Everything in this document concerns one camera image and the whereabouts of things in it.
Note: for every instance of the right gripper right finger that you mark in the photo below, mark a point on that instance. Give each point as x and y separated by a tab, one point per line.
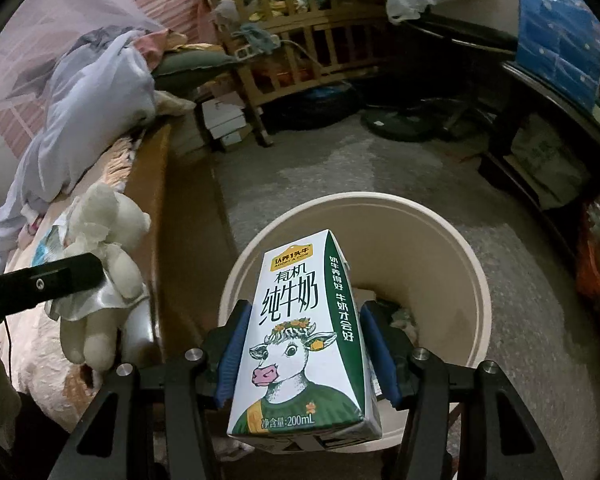
462	422

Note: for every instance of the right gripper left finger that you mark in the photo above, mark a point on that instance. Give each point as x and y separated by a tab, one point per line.
149	423

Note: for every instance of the teal blue snack packet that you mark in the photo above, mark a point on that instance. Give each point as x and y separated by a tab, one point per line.
52	245

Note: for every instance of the white plush bear toy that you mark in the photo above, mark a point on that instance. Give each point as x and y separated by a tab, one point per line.
107	225

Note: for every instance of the green white milk carton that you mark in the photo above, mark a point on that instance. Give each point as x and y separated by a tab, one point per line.
304	381

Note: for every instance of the cream trash bucket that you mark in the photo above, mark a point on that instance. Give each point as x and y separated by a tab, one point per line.
405	254

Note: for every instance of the pink quilted bedspread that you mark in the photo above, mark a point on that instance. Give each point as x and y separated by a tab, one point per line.
30	341

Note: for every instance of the grey blue duvet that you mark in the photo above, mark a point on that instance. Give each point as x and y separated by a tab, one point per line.
96	95

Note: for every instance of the blue tissue package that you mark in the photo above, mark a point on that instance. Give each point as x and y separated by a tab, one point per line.
559	41

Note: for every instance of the wooden bed frame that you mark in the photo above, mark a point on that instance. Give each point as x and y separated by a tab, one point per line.
187	255

